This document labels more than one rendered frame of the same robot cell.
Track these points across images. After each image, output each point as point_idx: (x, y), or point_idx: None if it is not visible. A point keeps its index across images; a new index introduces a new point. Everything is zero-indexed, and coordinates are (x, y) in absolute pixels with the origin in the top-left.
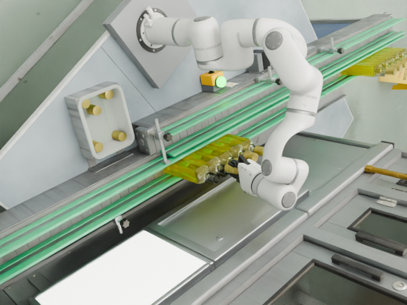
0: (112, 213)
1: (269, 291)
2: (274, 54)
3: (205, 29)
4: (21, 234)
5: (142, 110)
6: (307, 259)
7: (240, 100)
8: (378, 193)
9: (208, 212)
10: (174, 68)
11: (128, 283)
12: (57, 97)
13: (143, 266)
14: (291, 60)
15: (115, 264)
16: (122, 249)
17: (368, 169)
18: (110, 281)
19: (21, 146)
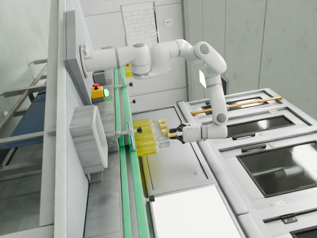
0: None
1: (246, 177)
2: (208, 55)
3: (147, 51)
4: None
5: None
6: (234, 157)
7: (128, 99)
8: (211, 120)
9: (166, 167)
10: (90, 89)
11: (202, 225)
12: (67, 130)
13: (191, 212)
14: (217, 57)
15: (174, 225)
16: (159, 216)
17: (193, 113)
18: (191, 234)
19: (69, 185)
